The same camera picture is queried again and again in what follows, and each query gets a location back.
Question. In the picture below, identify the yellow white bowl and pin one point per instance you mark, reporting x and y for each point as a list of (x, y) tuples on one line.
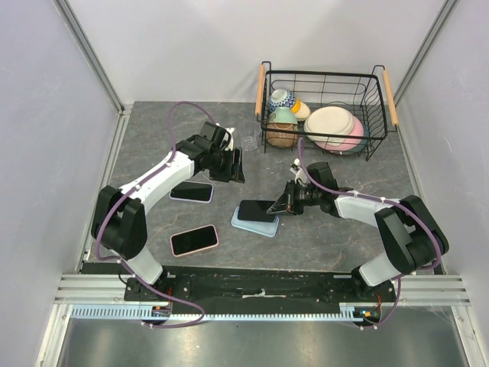
[(301, 110)]

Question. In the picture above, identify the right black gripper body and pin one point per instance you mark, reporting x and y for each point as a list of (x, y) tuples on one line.
[(302, 196)]

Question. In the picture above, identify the pink plate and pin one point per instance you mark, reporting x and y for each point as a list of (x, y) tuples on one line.
[(354, 140)]

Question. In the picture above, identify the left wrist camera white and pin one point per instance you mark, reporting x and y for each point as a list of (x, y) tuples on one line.
[(228, 142)]

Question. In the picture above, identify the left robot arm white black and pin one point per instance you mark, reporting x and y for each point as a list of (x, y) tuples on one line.
[(119, 223)]

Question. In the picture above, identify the black wire dish basket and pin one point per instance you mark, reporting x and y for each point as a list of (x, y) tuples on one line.
[(367, 96)]

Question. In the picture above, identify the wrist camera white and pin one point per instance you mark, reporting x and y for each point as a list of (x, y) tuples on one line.
[(228, 142), (298, 173)]

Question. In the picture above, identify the phone with silver edge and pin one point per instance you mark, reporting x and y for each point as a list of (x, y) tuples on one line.
[(191, 190)]

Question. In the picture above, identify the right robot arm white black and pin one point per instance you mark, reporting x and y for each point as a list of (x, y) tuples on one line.
[(411, 237)]

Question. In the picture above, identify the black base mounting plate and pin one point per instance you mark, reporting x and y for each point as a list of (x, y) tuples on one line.
[(199, 284)]

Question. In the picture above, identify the blue white patterned bowl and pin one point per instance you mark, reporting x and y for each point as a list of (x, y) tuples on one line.
[(283, 98)]

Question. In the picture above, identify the phone with blue edge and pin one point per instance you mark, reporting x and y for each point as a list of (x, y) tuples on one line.
[(255, 210)]

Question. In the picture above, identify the aluminium frame rail front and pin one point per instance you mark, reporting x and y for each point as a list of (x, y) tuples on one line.
[(90, 289)]

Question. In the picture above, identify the light blue phone case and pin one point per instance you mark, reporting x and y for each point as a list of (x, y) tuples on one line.
[(267, 229)]

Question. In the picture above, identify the pink phone case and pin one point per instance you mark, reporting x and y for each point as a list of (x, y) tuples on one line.
[(217, 239)]

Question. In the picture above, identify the brown bowl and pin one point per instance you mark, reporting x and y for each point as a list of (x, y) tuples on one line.
[(282, 135)]

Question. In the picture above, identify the lavender phone case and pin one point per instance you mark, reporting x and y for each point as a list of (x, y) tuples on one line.
[(211, 195)]

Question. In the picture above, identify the cream plate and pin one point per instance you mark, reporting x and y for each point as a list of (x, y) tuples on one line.
[(327, 123)]

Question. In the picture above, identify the clear glass cup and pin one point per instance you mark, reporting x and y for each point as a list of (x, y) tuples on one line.
[(249, 133)]

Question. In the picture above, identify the mint green bowl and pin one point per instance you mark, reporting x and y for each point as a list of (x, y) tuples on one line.
[(282, 115)]

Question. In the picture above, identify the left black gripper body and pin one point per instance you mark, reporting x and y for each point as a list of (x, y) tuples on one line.
[(219, 167)]

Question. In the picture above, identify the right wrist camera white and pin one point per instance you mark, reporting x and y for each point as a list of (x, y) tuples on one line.
[(298, 173)]

